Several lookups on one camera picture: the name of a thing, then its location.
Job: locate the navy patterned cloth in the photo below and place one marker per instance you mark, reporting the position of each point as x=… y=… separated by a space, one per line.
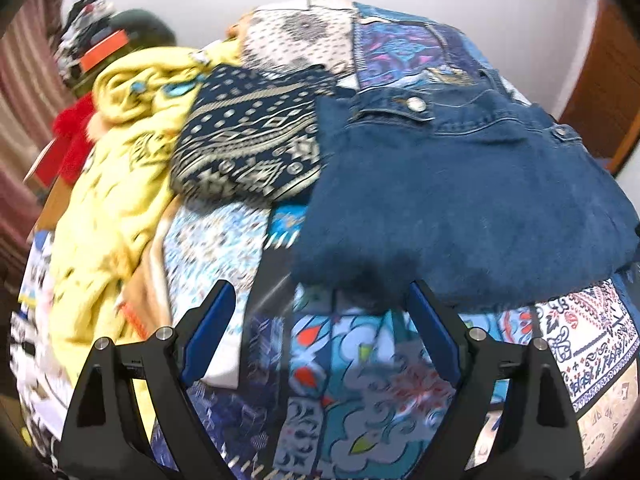
x=245 y=135

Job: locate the wooden room door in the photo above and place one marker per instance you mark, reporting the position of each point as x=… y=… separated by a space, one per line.
x=605 y=95

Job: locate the red plush toy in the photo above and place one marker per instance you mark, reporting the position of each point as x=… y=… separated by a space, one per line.
x=70 y=145

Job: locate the blue denim jacket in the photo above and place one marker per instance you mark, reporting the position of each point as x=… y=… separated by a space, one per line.
x=450 y=195

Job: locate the patchwork bedspread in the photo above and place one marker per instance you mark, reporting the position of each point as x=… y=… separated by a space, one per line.
x=360 y=390

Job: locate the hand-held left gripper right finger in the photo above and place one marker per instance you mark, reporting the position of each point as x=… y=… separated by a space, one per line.
x=435 y=335

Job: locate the pile of papers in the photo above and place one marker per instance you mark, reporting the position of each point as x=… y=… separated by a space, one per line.
x=35 y=335

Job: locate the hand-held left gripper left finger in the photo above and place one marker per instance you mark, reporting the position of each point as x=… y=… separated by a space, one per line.
x=207 y=335

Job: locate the orange box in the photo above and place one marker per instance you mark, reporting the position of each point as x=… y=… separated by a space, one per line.
x=102 y=50

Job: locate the dark grey cushion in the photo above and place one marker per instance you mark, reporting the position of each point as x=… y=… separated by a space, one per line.
x=145 y=30

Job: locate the pile of clothes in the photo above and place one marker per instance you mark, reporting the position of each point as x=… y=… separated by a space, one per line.
x=82 y=25

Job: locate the striped brown curtain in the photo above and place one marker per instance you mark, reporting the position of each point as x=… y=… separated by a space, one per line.
x=25 y=85

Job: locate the yellow cartoon blanket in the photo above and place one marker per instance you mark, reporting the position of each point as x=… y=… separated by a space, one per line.
x=115 y=200

